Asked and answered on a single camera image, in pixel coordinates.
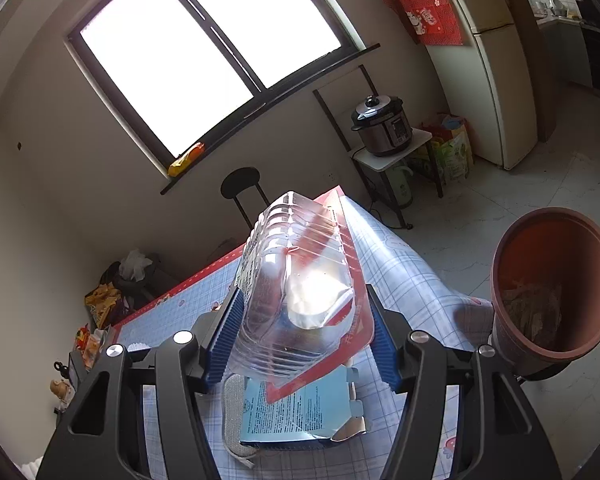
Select blue paper box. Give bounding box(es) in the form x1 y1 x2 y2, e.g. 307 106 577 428
240 367 368 448

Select red shopping bag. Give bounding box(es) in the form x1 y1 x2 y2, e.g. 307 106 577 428
419 112 466 146

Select clear plastic bottle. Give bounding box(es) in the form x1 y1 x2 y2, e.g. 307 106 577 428
227 191 376 391

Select green electric kettle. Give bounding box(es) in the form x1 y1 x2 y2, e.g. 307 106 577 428
382 165 415 209

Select electric pressure cooker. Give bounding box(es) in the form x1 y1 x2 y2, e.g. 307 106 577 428
351 94 413 157

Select red hanging wall organiser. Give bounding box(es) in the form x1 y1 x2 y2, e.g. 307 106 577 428
381 0 465 46

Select yellow snack bag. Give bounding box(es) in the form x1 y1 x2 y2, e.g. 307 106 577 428
84 282 123 328

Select black round stool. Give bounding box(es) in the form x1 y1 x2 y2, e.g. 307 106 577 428
220 166 271 233
515 362 568 382

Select white black-framed side table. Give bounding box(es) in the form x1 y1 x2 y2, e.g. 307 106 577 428
312 65 443 231

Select silver scouring pad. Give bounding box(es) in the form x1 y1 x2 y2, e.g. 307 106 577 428
221 375 258 471

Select orange snack packet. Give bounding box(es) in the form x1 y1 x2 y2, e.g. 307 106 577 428
167 142 206 177

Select small brown figurine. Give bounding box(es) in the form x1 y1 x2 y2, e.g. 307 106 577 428
50 380 76 411

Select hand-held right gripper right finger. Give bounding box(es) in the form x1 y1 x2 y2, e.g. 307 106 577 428
365 285 563 480

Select yellow green bag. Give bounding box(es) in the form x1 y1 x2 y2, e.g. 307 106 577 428
410 145 438 181

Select checked plastic tablecloth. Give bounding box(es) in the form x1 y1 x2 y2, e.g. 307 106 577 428
140 195 496 480

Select brown plastic bin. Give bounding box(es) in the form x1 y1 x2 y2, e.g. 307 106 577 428
489 207 600 378

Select dark-framed window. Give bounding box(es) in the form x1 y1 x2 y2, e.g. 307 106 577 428
67 0 382 196

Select orange printed packet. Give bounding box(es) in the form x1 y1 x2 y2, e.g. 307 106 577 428
75 325 106 371

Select white plastic bag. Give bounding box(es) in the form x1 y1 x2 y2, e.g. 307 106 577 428
119 249 153 281

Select blue red-edged table mat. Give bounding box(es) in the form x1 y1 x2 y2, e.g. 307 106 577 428
107 186 378 403

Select green printed bag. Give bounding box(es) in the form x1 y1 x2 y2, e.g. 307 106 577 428
432 127 475 183

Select black built-in oven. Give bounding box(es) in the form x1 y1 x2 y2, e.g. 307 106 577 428
580 25 600 101

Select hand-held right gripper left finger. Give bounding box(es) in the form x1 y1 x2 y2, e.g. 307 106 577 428
35 287 246 480

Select cream refrigerator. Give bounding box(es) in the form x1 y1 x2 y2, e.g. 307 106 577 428
420 0 538 171

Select grey kitchen cabinets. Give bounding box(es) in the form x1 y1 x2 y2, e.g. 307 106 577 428
540 15 596 88

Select crumpled clear plastic wrapper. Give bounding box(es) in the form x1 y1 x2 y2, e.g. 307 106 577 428
502 280 563 348

